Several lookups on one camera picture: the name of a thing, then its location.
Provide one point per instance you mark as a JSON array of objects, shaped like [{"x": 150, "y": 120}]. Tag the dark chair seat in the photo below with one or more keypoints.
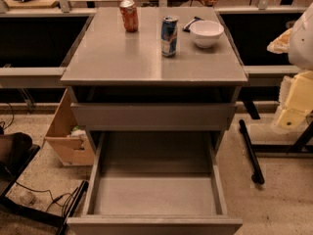
[{"x": 13, "y": 152}]

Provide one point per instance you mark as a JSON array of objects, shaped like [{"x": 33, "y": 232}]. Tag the grey drawer cabinet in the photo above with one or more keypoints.
[{"x": 114, "y": 66}]

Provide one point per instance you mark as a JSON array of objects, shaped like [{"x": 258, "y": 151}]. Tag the orange soda can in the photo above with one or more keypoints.
[{"x": 128, "y": 11}]

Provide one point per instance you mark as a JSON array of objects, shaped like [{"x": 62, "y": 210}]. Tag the cardboard box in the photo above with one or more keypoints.
[{"x": 71, "y": 149}]

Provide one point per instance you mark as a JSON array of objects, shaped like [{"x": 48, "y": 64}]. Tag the black and white utensil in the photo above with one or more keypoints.
[{"x": 186, "y": 28}]

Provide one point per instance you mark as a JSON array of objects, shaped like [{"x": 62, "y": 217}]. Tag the blue energy drink can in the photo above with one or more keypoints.
[{"x": 169, "y": 36}]

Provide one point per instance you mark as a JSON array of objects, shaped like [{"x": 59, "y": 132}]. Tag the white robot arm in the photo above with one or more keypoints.
[{"x": 296, "y": 93}]

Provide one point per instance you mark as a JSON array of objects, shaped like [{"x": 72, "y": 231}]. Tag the grey drawer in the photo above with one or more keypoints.
[
  {"x": 153, "y": 116},
  {"x": 155, "y": 183}
]

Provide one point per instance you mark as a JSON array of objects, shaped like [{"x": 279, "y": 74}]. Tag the grey top drawer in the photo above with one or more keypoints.
[{"x": 153, "y": 116}]

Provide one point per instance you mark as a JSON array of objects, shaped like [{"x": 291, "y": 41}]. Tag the metal railing frame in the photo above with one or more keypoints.
[{"x": 50, "y": 75}]

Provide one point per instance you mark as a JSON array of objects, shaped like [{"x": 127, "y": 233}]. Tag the black floor stand right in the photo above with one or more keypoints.
[{"x": 299, "y": 149}]

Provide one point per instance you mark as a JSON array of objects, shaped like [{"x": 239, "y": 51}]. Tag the white bowl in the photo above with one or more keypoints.
[{"x": 206, "y": 33}]

